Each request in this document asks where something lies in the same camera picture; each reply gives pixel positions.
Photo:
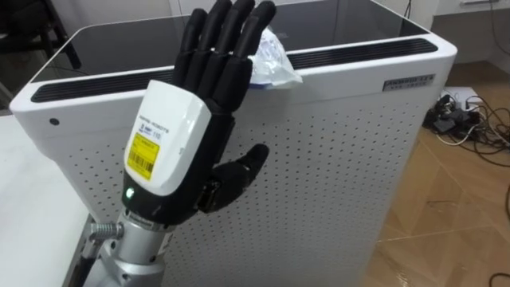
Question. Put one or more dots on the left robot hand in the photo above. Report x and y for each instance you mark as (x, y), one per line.
(171, 131)

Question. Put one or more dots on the clear plastic bag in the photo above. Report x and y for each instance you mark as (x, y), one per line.
(273, 64)

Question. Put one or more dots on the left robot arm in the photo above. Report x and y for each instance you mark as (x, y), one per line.
(131, 255)

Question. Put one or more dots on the white perforated air purifier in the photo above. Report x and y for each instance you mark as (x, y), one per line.
(318, 167)

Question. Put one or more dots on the white desk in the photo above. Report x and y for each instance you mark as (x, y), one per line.
(34, 211)

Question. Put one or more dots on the black chair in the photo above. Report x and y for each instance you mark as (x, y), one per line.
(38, 30)

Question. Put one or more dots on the black power adapter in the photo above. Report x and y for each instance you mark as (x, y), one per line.
(444, 125)

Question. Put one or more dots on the white power strip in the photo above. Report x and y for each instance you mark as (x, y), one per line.
(458, 95)

